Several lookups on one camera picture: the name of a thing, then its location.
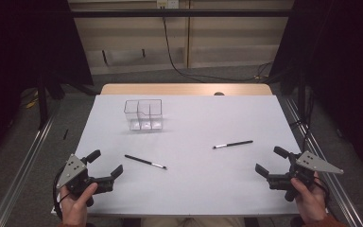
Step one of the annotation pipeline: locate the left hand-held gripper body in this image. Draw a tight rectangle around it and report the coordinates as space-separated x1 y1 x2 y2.
56 153 115 208

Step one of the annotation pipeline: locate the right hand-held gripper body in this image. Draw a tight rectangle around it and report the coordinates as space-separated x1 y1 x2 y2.
266 150 345 202

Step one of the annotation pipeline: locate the black pen with silver tip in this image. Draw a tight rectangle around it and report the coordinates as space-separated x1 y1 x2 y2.
124 153 168 171

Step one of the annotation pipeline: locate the black pen with white end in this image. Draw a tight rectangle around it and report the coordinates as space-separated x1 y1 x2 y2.
212 139 254 150

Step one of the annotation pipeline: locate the clear plastic pen holder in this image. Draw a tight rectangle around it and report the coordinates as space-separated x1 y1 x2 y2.
123 98 164 132

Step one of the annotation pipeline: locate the person's left hand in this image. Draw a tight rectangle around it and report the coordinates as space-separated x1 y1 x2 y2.
58 182 99 227

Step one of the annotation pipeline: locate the person's right hand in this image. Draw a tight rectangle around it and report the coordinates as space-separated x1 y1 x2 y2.
289 171 328 225

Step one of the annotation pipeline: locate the white table mat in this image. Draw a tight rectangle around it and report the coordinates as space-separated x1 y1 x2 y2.
50 94 303 218

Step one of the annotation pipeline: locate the dark curtain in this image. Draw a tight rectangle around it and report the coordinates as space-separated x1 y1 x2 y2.
268 0 363 181
0 0 95 165

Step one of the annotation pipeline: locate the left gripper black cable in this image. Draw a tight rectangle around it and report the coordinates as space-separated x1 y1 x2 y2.
52 166 72 219

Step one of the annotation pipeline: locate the metal floor rail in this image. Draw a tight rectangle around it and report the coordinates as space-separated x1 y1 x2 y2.
0 102 62 227
284 96 363 227

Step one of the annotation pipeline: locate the black stand post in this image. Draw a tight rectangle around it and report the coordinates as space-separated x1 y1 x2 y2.
297 67 307 122
36 74 50 130

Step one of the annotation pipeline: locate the yellow floor cable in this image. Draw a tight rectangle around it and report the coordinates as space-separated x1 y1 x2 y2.
24 91 41 110

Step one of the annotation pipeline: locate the black wall cable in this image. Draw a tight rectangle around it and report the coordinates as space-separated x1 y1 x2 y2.
162 16 275 83

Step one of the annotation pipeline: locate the black horizontal frame bar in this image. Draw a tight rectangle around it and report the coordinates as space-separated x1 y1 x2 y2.
69 9 293 19

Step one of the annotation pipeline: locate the white wall socket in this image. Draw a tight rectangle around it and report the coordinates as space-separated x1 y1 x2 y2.
156 0 180 9

